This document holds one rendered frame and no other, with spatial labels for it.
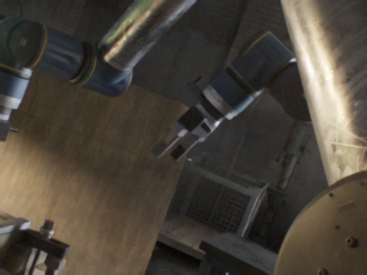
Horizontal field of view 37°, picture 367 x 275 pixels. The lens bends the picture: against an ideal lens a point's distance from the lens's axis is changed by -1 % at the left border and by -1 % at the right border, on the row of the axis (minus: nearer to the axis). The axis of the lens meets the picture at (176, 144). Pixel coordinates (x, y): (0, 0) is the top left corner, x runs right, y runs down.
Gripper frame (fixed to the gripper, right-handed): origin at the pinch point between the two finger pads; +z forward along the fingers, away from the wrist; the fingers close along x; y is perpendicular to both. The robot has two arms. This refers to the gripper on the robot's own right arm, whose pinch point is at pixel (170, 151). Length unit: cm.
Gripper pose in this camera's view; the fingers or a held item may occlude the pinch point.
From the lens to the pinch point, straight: 141.0
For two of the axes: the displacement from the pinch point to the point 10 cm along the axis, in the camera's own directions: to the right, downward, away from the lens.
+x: 3.4, 0.8, 9.4
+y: 6.3, 7.2, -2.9
